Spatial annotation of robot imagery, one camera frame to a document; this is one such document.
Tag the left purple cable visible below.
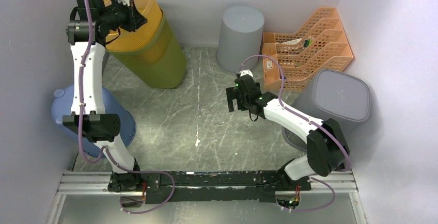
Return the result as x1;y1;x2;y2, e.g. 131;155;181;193
77;0;177;215

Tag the blue plastic bin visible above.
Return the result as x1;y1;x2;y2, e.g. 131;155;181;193
51;85;137;158

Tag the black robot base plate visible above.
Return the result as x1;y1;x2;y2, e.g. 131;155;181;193
106;170;311;204

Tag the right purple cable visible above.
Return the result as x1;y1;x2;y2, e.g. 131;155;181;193
238;55;352;213

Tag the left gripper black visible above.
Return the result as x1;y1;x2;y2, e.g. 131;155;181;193
100;0;150;32

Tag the light grey plastic bin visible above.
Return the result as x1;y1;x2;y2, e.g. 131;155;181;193
216;6;265;74

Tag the dark grey mesh bin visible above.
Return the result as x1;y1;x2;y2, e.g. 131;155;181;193
290;69;371;146

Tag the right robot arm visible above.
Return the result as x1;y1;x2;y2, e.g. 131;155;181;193
225;73;349;190

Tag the olive green mesh bin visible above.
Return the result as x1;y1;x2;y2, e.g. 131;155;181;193
107;14;187;89

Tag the orange plastic file organizer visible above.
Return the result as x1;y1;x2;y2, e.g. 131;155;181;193
262;7;353;92

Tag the aluminium rail frame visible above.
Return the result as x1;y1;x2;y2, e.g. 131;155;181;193
56;171;367;223

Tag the purple cable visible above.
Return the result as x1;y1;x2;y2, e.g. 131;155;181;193
77;0;177;215
238;55;352;213

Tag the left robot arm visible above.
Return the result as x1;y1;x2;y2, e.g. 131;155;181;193
62;0;147;193

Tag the yellow mesh bin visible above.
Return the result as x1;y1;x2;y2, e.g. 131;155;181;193
106;0;163;53

